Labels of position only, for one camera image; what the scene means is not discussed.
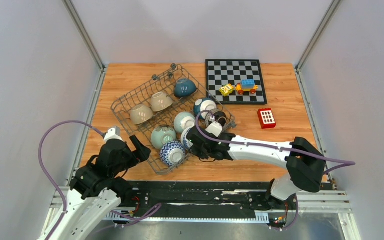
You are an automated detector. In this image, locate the red toy brick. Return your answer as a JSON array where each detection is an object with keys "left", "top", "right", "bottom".
[{"left": 257, "top": 108, "right": 277, "bottom": 129}]

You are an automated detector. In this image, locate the light teal checked bowl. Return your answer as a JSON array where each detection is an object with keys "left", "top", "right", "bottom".
[{"left": 174, "top": 111, "right": 196, "bottom": 134}]

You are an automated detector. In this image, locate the teal white bowl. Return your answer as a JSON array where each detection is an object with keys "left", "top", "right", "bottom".
[{"left": 193, "top": 97, "right": 217, "bottom": 116}]

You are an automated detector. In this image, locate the grey wire dish rack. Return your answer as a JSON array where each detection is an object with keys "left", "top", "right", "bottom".
[{"left": 111, "top": 63, "right": 237, "bottom": 175}]

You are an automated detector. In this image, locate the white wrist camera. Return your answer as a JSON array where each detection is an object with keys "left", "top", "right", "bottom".
[
  {"left": 205, "top": 121, "right": 223, "bottom": 138},
  {"left": 103, "top": 126, "right": 123, "bottom": 143}
]

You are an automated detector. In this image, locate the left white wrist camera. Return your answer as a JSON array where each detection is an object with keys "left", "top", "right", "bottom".
[{"left": 103, "top": 126, "right": 123, "bottom": 143}]

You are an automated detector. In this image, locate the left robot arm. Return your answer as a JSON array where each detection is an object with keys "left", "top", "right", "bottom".
[{"left": 40, "top": 128, "right": 151, "bottom": 240}]

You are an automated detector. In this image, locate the beige bowl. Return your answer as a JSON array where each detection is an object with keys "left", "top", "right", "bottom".
[
  {"left": 150, "top": 91, "right": 174, "bottom": 112},
  {"left": 130, "top": 103, "right": 154, "bottom": 125}
]

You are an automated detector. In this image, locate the blue zigzag red bowl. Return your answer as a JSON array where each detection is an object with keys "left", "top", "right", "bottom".
[{"left": 159, "top": 141, "right": 186, "bottom": 167}]

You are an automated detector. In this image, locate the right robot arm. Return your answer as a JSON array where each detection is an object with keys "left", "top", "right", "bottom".
[{"left": 180, "top": 126, "right": 326, "bottom": 209}]

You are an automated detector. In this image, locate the mint green flower bowl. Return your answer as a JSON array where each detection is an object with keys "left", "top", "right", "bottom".
[{"left": 151, "top": 124, "right": 177, "bottom": 150}]

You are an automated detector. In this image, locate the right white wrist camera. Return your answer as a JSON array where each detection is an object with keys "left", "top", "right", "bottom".
[{"left": 205, "top": 121, "right": 223, "bottom": 138}]

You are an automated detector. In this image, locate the white blue floral bowl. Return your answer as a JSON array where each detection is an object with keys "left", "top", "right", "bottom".
[{"left": 180, "top": 126, "right": 193, "bottom": 151}]

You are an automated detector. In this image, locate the yellow toy block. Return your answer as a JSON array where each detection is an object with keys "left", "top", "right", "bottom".
[{"left": 219, "top": 83, "right": 236, "bottom": 97}]

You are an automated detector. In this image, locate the dark patterned bowl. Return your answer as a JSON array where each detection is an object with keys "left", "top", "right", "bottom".
[{"left": 205, "top": 108, "right": 228, "bottom": 127}]

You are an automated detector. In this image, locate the blue orange toy car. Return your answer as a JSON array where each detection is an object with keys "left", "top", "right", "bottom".
[{"left": 235, "top": 79, "right": 258, "bottom": 95}]

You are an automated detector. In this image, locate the dark blue bowl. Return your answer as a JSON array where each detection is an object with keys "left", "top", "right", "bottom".
[{"left": 173, "top": 78, "right": 197, "bottom": 98}]

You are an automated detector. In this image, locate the black white chessboard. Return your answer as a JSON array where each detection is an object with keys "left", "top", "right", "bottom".
[{"left": 205, "top": 59, "right": 268, "bottom": 105}]

